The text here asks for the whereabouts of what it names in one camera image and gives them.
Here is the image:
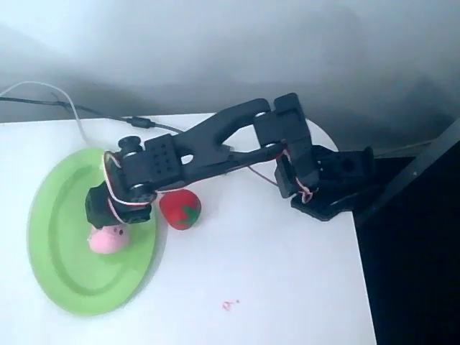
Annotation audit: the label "black cabinet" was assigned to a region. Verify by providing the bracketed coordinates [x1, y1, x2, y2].
[354, 136, 460, 345]

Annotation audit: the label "black power cable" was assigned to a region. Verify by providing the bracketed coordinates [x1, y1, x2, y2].
[0, 95, 190, 134]

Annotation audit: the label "red strawberry toy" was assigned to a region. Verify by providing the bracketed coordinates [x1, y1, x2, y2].
[159, 189, 202, 230]

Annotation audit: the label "green oval plastic plate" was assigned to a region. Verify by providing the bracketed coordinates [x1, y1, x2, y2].
[27, 147, 159, 317]

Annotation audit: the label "pink toy peach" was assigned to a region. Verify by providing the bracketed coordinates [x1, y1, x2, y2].
[87, 224, 131, 255]

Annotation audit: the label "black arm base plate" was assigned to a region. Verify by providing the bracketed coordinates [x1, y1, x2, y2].
[290, 192, 364, 222]

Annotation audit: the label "grey metal bar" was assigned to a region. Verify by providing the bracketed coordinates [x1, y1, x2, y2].
[354, 117, 460, 226]

